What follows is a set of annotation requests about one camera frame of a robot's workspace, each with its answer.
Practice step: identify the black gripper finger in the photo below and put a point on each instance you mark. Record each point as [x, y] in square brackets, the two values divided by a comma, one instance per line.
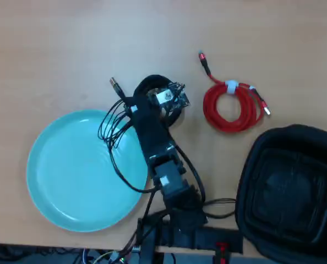
[140, 92]

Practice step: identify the black square bowl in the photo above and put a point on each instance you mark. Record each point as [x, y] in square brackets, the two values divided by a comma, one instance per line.
[290, 192]

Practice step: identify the green round bowl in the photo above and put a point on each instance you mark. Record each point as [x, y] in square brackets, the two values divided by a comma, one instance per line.
[78, 176]

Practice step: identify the black gripper body with motor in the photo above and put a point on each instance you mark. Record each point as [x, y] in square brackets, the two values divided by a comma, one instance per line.
[149, 123]

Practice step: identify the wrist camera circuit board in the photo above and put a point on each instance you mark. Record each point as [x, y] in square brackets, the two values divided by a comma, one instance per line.
[167, 96]

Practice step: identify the red and black table clamp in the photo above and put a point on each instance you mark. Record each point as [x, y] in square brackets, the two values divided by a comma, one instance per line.
[222, 251]

